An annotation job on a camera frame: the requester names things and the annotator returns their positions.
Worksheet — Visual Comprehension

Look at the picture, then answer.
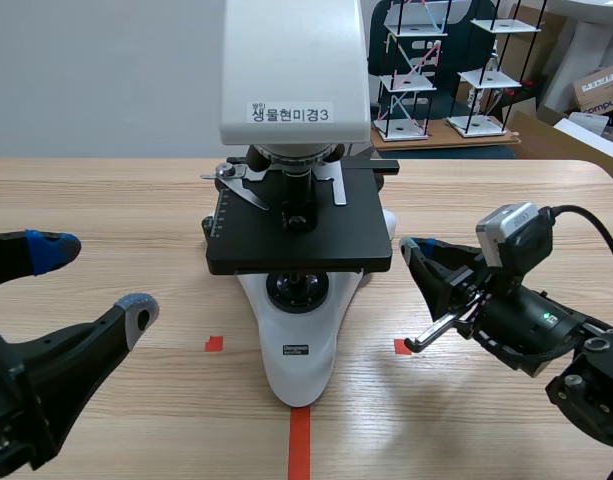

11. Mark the white and black microscope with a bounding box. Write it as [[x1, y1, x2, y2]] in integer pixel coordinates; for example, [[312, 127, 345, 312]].
[[199, 0, 402, 409]]

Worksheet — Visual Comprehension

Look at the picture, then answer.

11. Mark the flat brown cardboard sheet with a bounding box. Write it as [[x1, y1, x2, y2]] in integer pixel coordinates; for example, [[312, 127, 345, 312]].
[[373, 117, 522, 152]]

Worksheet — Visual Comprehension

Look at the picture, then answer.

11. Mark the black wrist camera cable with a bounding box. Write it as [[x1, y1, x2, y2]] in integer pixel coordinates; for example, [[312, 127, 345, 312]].
[[548, 204, 613, 292]]

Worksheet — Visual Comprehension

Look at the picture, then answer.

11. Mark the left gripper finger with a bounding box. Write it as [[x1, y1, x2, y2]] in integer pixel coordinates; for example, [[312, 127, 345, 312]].
[[0, 229, 83, 293]]

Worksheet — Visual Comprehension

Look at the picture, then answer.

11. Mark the open brown cardboard box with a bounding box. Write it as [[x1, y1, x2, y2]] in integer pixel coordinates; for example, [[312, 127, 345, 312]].
[[505, 107, 613, 191]]

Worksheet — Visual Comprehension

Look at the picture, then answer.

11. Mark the white wash basin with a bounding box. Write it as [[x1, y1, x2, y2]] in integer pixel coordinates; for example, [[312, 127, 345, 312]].
[[538, 0, 613, 109]]

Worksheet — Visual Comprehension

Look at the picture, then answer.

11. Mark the white shelf tower model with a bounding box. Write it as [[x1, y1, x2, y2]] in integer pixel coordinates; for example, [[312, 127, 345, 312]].
[[374, 0, 450, 141], [445, 0, 543, 139]]

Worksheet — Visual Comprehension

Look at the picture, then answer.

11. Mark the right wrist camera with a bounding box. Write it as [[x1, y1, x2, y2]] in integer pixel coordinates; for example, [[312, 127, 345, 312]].
[[474, 201, 555, 277]]

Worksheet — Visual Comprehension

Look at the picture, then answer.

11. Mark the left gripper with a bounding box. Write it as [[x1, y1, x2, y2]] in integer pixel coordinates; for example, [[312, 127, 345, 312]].
[[0, 292, 163, 475]]

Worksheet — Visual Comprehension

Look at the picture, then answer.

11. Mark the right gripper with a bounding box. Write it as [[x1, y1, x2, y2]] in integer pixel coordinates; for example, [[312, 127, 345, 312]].
[[399, 237, 588, 380]]

